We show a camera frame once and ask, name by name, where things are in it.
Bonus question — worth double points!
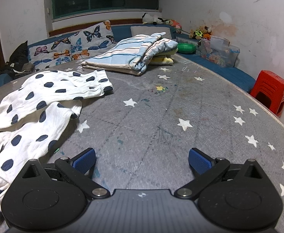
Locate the white navy polka dot garment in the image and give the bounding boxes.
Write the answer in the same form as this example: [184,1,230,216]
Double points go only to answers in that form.
[0,70,114,224]

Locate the yellow cloth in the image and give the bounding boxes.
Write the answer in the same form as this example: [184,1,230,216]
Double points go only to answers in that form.
[149,49,179,65]

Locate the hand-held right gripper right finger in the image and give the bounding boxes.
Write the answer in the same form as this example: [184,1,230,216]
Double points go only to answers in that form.
[175,148,262,199]

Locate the grey star print mattress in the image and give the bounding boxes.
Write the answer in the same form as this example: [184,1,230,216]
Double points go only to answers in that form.
[0,53,284,233]

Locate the green ball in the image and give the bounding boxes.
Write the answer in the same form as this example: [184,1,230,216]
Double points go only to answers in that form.
[178,43,196,54]

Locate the grey plain pillow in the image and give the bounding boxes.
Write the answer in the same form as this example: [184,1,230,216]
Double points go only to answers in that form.
[131,25,173,40]

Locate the brown plush bears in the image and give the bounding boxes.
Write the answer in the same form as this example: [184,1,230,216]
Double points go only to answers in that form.
[189,25,213,40]

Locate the pink plush toy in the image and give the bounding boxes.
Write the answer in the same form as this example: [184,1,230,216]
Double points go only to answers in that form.
[166,19,182,30]

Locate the pile of dark clothes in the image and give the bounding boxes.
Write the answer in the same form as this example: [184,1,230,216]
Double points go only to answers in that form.
[0,41,36,78]

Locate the red plastic stool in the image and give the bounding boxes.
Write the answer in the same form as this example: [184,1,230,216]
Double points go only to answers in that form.
[249,70,284,117]

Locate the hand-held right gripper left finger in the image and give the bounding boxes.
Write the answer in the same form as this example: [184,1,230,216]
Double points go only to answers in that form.
[22,148,110,199]

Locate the blue sofa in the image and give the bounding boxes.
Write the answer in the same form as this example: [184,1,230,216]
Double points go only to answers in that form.
[0,24,256,93]

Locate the clear plastic toy box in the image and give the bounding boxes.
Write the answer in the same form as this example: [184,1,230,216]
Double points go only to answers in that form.
[200,36,240,68]

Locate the black and white plush dog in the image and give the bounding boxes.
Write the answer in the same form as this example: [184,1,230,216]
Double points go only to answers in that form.
[142,13,165,25]

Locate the blue striped folded blanket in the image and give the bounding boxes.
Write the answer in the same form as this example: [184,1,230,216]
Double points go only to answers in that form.
[81,32,179,76]

